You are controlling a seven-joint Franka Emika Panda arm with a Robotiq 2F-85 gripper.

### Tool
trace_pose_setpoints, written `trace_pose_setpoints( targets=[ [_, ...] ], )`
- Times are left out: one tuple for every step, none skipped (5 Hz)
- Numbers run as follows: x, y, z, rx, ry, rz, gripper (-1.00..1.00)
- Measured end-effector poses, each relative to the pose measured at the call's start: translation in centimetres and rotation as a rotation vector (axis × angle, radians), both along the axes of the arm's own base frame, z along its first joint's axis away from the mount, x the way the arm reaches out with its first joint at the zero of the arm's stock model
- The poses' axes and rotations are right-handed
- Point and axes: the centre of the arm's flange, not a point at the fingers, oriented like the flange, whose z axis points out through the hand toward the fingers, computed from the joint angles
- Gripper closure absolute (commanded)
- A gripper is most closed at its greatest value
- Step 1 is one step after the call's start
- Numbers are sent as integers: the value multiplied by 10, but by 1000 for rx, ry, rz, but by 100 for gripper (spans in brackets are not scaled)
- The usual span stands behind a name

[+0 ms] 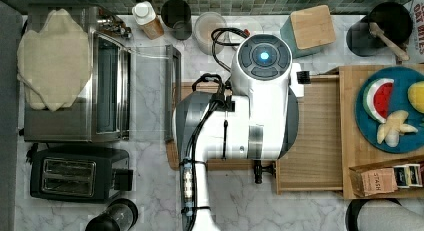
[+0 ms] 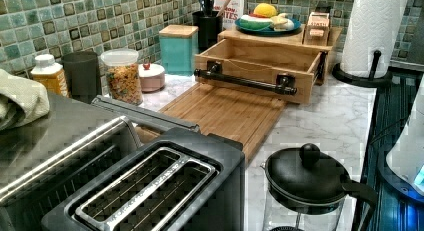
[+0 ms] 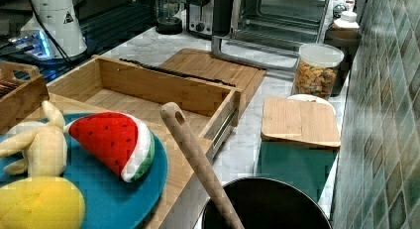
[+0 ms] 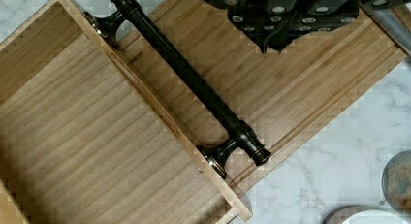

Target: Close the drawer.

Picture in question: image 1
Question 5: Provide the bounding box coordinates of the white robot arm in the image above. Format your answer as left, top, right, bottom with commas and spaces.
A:
173, 34, 310, 231

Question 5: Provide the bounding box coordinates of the silver toaster oven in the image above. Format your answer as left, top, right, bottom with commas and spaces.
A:
24, 5, 181, 143

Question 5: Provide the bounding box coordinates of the translucent plastic container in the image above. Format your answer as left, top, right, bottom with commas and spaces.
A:
194, 12, 227, 55

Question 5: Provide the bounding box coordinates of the dark cylindrical cup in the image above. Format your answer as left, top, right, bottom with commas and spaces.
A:
161, 0, 192, 40

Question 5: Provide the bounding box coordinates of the white-capped brown bottle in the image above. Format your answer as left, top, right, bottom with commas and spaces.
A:
132, 1, 164, 39

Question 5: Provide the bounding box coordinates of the teal canister with wooden lid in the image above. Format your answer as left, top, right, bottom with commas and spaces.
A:
280, 5, 336, 58

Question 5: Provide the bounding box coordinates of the black pepper grinder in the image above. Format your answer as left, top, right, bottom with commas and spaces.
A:
85, 198, 139, 231

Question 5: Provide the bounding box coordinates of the wooden cabinet top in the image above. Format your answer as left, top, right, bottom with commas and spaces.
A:
326, 65, 424, 199

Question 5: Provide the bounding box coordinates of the beige cloth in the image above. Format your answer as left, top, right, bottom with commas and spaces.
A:
17, 9, 92, 112

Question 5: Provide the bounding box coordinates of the toy watermelon slice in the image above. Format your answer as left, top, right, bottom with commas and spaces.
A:
363, 78, 394, 123

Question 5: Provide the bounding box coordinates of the black two-slot toaster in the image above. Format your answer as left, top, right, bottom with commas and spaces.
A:
30, 145, 133, 203

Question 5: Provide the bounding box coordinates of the toy peeled banana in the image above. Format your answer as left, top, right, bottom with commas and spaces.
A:
377, 110, 418, 147

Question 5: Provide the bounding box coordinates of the brown Stash tea packet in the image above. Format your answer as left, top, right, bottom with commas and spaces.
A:
361, 168, 398, 196

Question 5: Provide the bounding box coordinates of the wooden spoon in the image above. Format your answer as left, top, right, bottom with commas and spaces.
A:
369, 22, 410, 61

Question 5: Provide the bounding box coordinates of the black rimmed bowl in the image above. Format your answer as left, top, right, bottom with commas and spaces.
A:
345, 198, 424, 231

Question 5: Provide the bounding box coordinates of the blue round plate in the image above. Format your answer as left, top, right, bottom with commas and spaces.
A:
355, 67, 423, 154

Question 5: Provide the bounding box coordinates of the yellow toy fruit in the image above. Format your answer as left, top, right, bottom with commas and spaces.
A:
408, 81, 424, 113

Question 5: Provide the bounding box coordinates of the black utensil pot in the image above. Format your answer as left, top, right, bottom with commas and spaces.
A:
346, 2, 413, 57

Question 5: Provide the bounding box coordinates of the oat bites box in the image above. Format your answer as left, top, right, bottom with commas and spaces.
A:
404, 0, 424, 63

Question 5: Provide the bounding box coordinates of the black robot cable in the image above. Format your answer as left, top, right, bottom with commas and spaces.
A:
182, 27, 251, 231

